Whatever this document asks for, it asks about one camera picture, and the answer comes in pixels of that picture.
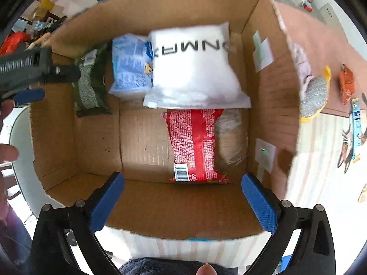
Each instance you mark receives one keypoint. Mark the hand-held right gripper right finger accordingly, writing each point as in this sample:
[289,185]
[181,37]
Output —
[259,203]

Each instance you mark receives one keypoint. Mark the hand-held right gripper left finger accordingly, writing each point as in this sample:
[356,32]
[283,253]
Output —
[106,203]

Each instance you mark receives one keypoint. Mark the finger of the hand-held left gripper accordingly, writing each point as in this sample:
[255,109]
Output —
[64,74]
[28,96]

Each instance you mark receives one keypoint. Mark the green snack packet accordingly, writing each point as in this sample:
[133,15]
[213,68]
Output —
[89,91]

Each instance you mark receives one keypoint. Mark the cardboard box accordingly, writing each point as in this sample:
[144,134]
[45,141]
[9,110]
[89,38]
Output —
[137,149]

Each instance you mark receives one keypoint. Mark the person's left hand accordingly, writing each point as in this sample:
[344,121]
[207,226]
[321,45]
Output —
[8,152]

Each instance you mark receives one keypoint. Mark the person's right hand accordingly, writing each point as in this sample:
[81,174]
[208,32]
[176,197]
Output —
[206,269]

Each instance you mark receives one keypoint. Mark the red bag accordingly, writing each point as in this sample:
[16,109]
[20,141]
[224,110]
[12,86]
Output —
[13,42]

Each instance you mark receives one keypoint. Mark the blue and white packet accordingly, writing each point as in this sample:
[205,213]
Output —
[129,68]

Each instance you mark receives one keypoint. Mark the yellow box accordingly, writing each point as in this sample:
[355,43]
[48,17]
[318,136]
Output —
[47,5]

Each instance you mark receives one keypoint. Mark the clear plastic bag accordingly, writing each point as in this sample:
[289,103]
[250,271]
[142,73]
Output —
[232,140]

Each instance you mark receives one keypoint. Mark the white round table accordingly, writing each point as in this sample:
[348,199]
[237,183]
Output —
[23,177]

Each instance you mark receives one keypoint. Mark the red snack packet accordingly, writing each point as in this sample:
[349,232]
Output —
[195,143]

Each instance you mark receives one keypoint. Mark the dark blue towel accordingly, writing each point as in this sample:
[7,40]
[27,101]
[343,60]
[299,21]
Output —
[172,266]

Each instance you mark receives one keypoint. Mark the grey scrubber with yellow rim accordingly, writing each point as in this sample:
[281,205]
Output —
[315,94]

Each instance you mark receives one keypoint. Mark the blue and yellow packet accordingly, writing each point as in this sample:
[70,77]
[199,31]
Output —
[356,126]

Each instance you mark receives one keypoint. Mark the white pillow packet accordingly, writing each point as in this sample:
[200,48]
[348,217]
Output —
[195,74]

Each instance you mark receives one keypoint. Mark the orange snack packet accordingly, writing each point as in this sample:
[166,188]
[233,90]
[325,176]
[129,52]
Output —
[347,87]

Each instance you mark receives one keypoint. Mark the pink cloth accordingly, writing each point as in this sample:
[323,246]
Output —
[302,63]

